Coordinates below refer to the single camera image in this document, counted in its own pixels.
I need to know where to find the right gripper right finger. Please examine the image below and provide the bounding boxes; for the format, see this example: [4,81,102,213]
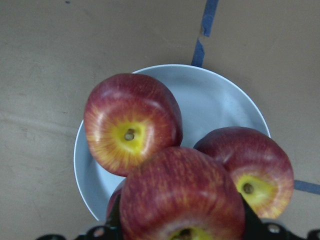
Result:
[242,197,268,240]

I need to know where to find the red apple on plate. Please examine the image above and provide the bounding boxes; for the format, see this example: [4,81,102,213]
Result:
[83,73,183,177]
[194,126,295,219]
[106,184,123,219]

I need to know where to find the light blue plate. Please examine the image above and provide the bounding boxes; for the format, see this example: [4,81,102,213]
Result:
[73,64,271,221]

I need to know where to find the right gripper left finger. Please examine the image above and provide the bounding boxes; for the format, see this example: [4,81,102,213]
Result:
[105,195,123,240]

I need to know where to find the yellow red apple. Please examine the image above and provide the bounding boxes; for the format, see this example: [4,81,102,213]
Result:
[119,147,245,240]

